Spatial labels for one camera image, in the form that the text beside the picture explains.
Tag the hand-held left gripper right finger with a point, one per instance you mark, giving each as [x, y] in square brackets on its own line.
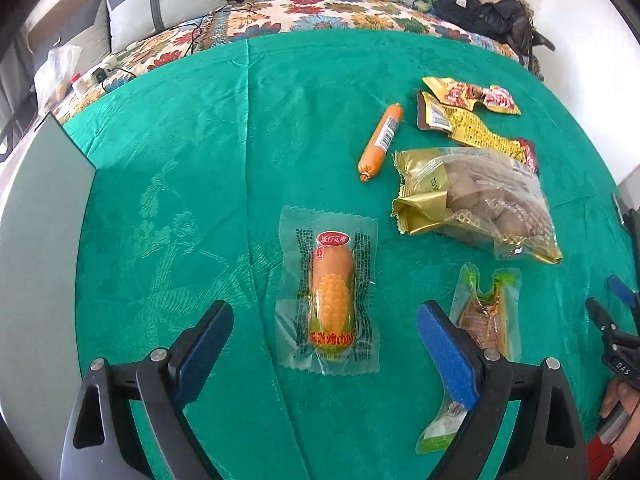
[450, 355]

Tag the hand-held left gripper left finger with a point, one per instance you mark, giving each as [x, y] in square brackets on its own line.
[202, 355]

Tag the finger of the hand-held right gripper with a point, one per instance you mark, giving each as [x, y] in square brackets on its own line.
[622, 290]
[600, 316]

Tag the green-edged brown snack packet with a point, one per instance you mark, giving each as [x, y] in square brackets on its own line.
[487, 320]

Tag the clear corn sausage packet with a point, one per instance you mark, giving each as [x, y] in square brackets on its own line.
[330, 290]

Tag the gold bag of brown eggs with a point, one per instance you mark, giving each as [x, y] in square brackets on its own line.
[490, 200]

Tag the white rectangular box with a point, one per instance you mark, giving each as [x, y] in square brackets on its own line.
[35, 285]

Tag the person's right hand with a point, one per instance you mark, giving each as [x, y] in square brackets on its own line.
[615, 400]

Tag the yellow snack packet red end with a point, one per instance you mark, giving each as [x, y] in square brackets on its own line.
[475, 130]

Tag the orange sausage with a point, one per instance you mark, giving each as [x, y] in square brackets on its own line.
[382, 140]

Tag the yellow snack packet figure print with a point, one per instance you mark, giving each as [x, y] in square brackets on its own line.
[465, 92]

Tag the brown handbag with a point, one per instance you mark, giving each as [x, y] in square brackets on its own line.
[522, 35]

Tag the dark wooden chair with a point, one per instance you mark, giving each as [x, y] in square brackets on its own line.
[10, 135]

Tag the white jar with red lid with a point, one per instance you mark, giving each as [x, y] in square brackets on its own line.
[77, 85]

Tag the white power strip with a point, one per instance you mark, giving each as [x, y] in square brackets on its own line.
[102, 72]

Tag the black jacket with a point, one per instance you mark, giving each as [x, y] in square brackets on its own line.
[480, 15]

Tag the clear plastic bag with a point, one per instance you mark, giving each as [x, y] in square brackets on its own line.
[55, 75]

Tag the green patterned cloth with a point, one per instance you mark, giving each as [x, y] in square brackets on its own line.
[425, 4]

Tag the floral bed blanket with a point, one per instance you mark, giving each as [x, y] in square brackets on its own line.
[325, 15]

